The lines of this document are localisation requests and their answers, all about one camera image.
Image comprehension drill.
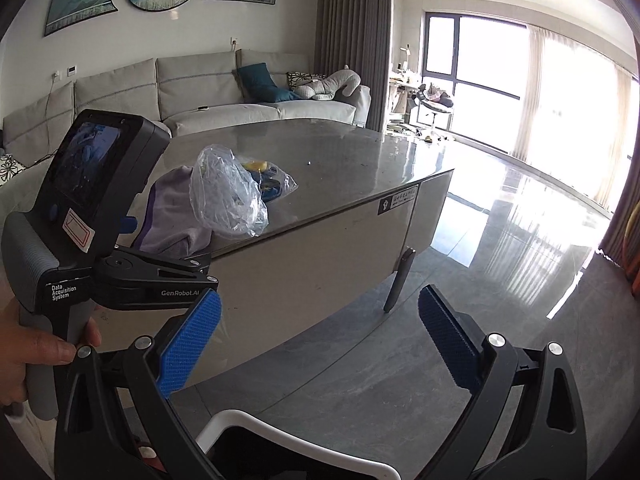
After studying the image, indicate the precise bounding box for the teal pillow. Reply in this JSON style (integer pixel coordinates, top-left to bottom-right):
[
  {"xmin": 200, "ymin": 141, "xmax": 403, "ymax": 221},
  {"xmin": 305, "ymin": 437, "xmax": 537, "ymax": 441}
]
[{"xmin": 235, "ymin": 62, "xmax": 296, "ymax": 103}]

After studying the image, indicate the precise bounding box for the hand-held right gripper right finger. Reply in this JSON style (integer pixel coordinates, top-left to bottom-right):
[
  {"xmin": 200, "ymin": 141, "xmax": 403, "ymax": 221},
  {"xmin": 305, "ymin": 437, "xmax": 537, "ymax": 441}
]
[{"xmin": 418, "ymin": 284, "xmax": 589, "ymax": 480}]

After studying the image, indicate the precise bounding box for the swivel chair with clothes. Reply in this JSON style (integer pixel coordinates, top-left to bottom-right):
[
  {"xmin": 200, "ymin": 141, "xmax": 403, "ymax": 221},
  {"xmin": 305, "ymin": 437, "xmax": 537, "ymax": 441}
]
[{"xmin": 414, "ymin": 82, "xmax": 456, "ymax": 142}]

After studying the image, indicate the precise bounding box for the white sheer curtain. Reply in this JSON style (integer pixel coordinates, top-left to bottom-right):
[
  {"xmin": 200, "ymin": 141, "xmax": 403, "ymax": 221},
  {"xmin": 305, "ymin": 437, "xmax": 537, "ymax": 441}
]
[{"xmin": 509, "ymin": 24, "xmax": 640, "ymax": 217}]

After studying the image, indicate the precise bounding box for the grey fabric sofa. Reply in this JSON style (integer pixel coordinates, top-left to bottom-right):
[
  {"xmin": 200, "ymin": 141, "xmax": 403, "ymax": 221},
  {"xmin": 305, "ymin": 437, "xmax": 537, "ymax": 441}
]
[{"xmin": 0, "ymin": 48, "xmax": 372, "ymax": 197}]

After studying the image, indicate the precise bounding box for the white table label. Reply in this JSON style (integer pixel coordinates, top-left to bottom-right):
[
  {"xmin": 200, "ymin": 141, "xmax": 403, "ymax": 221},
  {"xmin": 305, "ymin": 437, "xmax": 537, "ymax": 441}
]
[{"xmin": 377, "ymin": 184, "xmax": 420, "ymax": 216}]

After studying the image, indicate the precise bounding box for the white-rimmed black bin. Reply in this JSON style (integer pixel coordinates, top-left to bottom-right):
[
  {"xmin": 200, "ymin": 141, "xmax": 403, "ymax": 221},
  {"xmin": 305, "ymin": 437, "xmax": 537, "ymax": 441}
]
[{"xmin": 194, "ymin": 408, "xmax": 396, "ymax": 480}]

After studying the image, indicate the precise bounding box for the person's left hand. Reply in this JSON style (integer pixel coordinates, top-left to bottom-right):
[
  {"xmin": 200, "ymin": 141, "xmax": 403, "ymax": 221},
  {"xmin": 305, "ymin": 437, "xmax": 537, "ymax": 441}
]
[{"xmin": 0, "ymin": 302, "xmax": 102, "ymax": 409}]

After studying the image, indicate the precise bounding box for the grey coffee table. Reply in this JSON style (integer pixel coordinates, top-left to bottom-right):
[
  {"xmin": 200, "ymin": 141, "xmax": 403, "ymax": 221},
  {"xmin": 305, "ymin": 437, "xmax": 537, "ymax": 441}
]
[{"xmin": 0, "ymin": 118, "xmax": 457, "ymax": 392}]

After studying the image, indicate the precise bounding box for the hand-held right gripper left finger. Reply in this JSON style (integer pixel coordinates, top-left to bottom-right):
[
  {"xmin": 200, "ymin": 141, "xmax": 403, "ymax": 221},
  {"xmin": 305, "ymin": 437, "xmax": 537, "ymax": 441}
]
[{"xmin": 54, "ymin": 289, "xmax": 223, "ymax": 480}]

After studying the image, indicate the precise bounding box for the clear plastic bag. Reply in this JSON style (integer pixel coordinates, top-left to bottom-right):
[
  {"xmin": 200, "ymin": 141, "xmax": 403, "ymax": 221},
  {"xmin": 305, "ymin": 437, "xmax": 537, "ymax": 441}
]
[{"xmin": 189, "ymin": 143, "xmax": 271, "ymax": 239}]

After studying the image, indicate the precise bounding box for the grey purple cloth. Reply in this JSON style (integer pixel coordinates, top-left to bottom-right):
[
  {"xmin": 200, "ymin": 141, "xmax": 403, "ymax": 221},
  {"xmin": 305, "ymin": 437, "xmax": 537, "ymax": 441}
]
[{"xmin": 132, "ymin": 165, "xmax": 217, "ymax": 257}]

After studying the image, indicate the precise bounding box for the black cable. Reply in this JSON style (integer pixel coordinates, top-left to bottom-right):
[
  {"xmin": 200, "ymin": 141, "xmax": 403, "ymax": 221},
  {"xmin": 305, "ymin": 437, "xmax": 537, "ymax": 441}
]
[{"xmin": 27, "ymin": 75, "xmax": 59, "ymax": 167}]

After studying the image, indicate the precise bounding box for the grey curtain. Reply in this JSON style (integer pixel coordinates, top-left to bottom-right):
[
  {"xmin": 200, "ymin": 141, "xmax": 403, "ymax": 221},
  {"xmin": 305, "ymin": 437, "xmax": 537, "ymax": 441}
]
[{"xmin": 319, "ymin": 0, "xmax": 396, "ymax": 134}]

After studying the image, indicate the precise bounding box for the cluttered white desk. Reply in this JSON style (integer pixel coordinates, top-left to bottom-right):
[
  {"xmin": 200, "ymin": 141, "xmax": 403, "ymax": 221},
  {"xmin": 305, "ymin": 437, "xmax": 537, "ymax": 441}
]
[{"xmin": 389, "ymin": 44, "xmax": 426, "ymax": 127}]

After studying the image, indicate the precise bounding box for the black white floral pillow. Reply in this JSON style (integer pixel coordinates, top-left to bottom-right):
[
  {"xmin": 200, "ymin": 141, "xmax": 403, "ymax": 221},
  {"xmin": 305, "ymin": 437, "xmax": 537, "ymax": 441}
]
[
  {"xmin": 0, "ymin": 153, "xmax": 27, "ymax": 184},
  {"xmin": 286, "ymin": 70, "xmax": 329, "ymax": 92}
]

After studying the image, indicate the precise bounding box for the grey plush toy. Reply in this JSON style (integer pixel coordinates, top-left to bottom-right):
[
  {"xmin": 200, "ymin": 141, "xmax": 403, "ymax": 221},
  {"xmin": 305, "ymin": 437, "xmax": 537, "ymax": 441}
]
[{"xmin": 292, "ymin": 67, "xmax": 362, "ymax": 101}]

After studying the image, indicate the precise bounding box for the red white object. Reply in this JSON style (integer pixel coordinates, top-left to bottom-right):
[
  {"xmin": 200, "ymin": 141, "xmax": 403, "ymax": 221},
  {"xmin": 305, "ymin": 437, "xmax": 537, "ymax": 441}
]
[{"xmin": 134, "ymin": 440, "xmax": 157, "ymax": 480}]

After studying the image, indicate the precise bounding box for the clear bag with yellow items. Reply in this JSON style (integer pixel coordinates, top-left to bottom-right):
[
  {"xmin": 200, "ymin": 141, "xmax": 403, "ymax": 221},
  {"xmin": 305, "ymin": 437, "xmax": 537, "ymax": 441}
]
[{"xmin": 239, "ymin": 157, "xmax": 299, "ymax": 204}]

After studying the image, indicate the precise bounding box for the dark framed window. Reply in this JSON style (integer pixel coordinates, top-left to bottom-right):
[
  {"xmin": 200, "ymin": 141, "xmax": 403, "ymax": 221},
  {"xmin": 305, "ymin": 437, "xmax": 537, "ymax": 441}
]
[{"xmin": 422, "ymin": 9, "xmax": 531, "ymax": 152}]

